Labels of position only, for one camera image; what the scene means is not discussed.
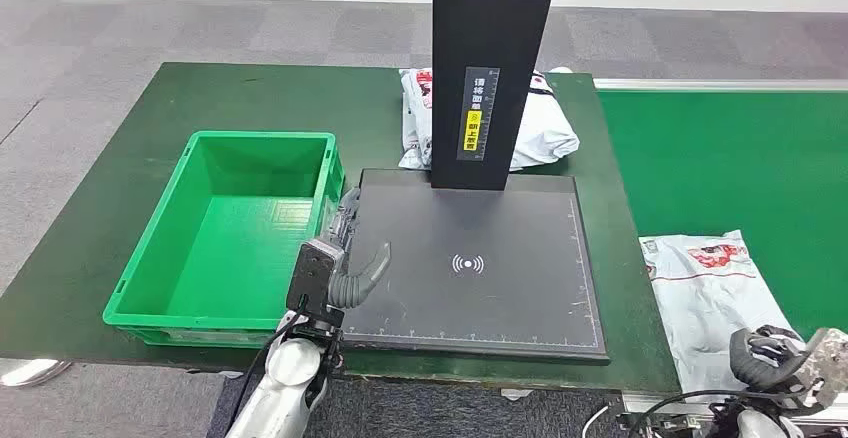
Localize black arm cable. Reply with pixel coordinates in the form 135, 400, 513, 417
225, 294, 313, 438
625, 387, 816, 438

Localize green conveyor belt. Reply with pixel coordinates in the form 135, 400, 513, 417
596, 89, 848, 344

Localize white poly mailer parcel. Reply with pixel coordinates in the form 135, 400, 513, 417
639, 229, 806, 402
397, 67, 582, 173

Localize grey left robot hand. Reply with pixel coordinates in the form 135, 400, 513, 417
322, 186, 393, 310

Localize black inbound scanner machine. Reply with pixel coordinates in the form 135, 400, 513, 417
341, 0, 611, 365

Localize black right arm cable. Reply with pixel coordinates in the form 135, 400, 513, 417
625, 387, 816, 438

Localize shiny metal floor base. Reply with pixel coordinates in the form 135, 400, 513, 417
0, 358, 73, 389

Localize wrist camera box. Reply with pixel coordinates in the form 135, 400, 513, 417
286, 237, 346, 328
788, 327, 848, 411

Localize green plastic crate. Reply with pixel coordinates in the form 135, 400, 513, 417
102, 130, 347, 350

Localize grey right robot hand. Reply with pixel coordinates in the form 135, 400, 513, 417
728, 324, 807, 391

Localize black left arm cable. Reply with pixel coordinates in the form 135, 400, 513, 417
225, 294, 313, 438

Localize white cable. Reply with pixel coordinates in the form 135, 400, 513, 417
581, 403, 614, 438

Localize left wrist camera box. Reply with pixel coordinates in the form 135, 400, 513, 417
286, 237, 346, 328

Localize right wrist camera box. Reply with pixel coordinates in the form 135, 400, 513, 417
788, 327, 848, 411

